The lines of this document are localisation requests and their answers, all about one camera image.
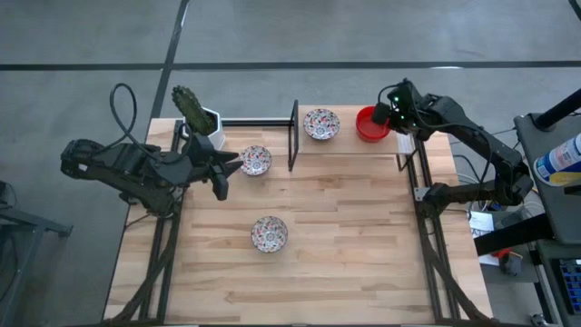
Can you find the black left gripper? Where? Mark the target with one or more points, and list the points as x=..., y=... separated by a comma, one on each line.
x=202, y=163

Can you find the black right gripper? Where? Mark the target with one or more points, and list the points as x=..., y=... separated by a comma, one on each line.
x=401, y=109

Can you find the floral patterned ceramic bowl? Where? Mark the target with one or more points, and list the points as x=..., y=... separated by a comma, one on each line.
x=269, y=234
x=321, y=124
x=256, y=160

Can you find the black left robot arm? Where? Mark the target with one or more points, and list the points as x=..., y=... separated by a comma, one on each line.
x=131, y=168

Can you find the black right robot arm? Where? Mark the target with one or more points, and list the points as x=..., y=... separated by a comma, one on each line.
x=476, y=134

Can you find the white hexagonal plant pot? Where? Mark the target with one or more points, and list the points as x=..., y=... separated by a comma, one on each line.
x=219, y=136

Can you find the white paper strip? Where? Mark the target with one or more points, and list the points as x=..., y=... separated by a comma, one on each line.
x=405, y=144

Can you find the black aluminium crossbar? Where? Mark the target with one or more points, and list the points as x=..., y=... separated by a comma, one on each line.
x=254, y=122

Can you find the green cactus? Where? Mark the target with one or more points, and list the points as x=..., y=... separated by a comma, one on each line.
x=190, y=109

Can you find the white paper sheet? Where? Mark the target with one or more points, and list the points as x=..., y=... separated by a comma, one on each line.
x=481, y=224

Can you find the black pole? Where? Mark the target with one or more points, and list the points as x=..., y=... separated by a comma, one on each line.
x=558, y=110

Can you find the white blue labelled bottle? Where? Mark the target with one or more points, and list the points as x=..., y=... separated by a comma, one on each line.
x=558, y=161

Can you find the small red object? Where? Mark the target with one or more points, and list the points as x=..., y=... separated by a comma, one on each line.
x=501, y=253

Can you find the small grey black device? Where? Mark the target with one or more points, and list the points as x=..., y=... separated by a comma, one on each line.
x=512, y=265

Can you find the grey metal cart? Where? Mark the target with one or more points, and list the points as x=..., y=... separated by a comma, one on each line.
x=563, y=213

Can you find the black metal stand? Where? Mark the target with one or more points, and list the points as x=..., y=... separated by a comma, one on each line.
x=27, y=222

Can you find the dark keypad coloured keys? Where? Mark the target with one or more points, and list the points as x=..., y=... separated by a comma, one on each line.
x=571, y=284

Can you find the wooden shelf black metal frame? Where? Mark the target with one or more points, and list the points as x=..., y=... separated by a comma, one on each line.
x=349, y=145

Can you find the silver corner bracket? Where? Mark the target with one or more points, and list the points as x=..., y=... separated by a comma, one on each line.
x=420, y=194

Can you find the black aluminium table frame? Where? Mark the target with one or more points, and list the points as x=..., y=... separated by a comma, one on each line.
x=169, y=268
x=431, y=272

